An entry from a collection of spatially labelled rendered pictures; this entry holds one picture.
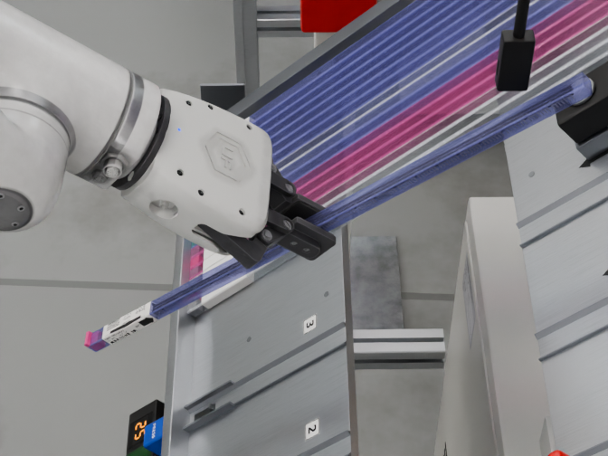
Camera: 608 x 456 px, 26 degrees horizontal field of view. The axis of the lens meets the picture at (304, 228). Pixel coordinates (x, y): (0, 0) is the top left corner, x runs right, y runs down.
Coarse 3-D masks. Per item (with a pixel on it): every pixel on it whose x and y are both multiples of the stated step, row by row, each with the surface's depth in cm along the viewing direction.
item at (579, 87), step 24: (552, 96) 89; (576, 96) 89; (504, 120) 92; (528, 120) 91; (456, 144) 94; (480, 144) 93; (408, 168) 96; (432, 168) 95; (360, 192) 99; (384, 192) 97; (312, 216) 102; (336, 216) 100; (240, 264) 105; (264, 264) 105; (192, 288) 108; (216, 288) 107; (168, 312) 110; (96, 336) 115
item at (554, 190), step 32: (544, 128) 108; (512, 160) 108; (544, 160) 106; (576, 160) 103; (544, 192) 104; (576, 192) 101; (544, 224) 102; (576, 224) 99; (544, 256) 100; (576, 256) 98; (544, 288) 98; (576, 288) 96; (544, 320) 97; (576, 320) 94; (544, 352) 95; (576, 352) 93; (576, 384) 91; (576, 416) 90; (576, 448) 89
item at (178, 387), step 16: (176, 240) 135; (176, 256) 133; (176, 272) 132; (176, 320) 127; (192, 320) 129; (176, 336) 126; (192, 336) 127; (176, 352) 124; (192, 352) 126; (176, 368) 123; (192, 368) 125; (176, 384) 122; (176, 400) 121; (176, 416) 120; (176, 432) 119; (176, 448) 118
